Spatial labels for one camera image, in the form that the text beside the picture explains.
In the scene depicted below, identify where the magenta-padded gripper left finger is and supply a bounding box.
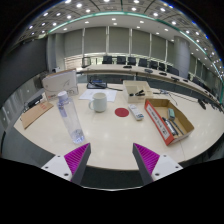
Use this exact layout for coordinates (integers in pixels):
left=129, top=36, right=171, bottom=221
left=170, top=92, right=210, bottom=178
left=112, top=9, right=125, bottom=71
left=41, top=142, right=92, bottom=185

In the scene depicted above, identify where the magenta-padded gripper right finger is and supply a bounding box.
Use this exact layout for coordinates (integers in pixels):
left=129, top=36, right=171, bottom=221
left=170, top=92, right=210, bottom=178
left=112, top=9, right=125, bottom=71
left=132, top=143, right=183, bottom=185

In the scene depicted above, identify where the clear plastic water bottle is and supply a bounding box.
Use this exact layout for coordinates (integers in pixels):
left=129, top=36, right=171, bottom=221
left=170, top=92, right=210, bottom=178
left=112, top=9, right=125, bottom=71
left=56, top=90, right=86, bottom=145

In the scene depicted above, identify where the black marker pen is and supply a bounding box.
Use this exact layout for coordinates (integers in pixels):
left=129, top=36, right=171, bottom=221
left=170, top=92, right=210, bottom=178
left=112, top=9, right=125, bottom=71
left=161, top=116, right=179, bottom=137

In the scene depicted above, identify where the thin dark pen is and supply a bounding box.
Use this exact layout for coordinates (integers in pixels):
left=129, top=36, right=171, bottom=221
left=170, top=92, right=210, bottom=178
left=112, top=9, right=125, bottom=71
left=169, top=119, right=185, bottom=136

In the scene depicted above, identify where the small teal item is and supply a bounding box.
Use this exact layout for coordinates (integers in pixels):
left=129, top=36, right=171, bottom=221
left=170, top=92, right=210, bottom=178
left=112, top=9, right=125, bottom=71
left=167, top=107, right=176, bottom=121

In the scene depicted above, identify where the flat round red coaster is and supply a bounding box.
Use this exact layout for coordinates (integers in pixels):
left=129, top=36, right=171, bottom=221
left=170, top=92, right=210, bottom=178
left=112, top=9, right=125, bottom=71
left=114, top=107, right=130, bottom=118

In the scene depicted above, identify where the open red-sided cardboard box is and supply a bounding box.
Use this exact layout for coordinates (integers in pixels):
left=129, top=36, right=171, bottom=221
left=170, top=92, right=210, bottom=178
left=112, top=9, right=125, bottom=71
left=144, top=97, right=195, bottom=147

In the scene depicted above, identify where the white ceramic mug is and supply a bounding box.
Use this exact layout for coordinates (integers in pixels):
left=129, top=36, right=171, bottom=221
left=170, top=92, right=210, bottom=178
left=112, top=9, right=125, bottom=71
left=88, top=92, right=108, bottom=113

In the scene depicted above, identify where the flat brown cardboard piece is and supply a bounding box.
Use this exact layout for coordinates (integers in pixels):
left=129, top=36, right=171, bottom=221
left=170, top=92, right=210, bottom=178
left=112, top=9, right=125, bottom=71
left=20, top=100, right=55, bottom=130

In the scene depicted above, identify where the black hand tool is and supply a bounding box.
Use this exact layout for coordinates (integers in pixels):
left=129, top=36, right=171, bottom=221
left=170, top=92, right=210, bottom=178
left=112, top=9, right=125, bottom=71
left=129, top=89, right=146, bottom=98

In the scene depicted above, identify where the white paper sheet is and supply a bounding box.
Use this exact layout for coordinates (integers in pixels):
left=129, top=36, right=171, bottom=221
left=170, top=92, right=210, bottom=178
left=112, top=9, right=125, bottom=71
left=78, top=88, right=118, bottom=103

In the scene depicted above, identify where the black flat desk device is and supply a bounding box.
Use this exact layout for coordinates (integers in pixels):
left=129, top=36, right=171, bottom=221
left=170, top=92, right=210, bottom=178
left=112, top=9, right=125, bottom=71
left=23, top=94, right=44, bottom=111

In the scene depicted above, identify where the cream divided organizer box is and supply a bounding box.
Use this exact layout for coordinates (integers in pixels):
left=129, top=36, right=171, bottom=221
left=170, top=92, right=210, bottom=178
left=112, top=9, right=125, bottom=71
left=122, top=79, right=154, bottom=104

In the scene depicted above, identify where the white printed cardboard box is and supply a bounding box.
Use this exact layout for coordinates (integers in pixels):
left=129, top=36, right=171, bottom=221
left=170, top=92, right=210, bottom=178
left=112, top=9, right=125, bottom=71
left=41, top=69, right=80, bottom=101

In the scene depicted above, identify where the black device with blue screen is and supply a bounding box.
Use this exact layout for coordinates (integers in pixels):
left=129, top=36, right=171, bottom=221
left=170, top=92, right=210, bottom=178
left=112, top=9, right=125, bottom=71
left=86, top=78, right=108, bottom=90

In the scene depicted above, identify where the black oblong desk item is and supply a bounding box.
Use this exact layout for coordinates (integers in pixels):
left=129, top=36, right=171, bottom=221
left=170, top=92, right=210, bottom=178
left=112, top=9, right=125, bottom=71
left=197, top=98, right=208, bottom=110

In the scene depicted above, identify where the row of black desk microphones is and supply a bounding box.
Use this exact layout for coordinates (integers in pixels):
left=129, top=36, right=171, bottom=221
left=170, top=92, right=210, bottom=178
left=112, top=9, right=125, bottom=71
left=122, top=64, right=189, bottom=83

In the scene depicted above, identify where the long curved conference desk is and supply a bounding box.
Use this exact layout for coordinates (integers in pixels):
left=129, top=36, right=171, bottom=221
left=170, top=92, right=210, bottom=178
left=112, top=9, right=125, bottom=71
left=76, top=64, right=224, bottom=108

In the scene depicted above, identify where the row of black office chairs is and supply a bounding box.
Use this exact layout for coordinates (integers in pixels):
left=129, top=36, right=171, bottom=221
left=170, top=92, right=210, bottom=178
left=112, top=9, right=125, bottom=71
left=101, top=55, right=181, bottom=77

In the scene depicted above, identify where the group of round ceiling lights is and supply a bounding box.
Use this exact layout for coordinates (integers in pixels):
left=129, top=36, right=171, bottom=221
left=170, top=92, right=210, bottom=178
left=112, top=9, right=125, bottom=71
left=19, top=0, right=224, bottom=88

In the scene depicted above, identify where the grey cable with adapter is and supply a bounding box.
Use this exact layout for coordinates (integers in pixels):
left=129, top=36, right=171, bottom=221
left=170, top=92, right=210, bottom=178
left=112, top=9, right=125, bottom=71
left=151, top=88, right=179, bottom=106

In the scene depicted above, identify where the thin black cable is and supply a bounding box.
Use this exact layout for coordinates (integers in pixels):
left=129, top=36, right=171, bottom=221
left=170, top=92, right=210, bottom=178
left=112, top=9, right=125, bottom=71
left=106, top=86, right=124, bottom=92

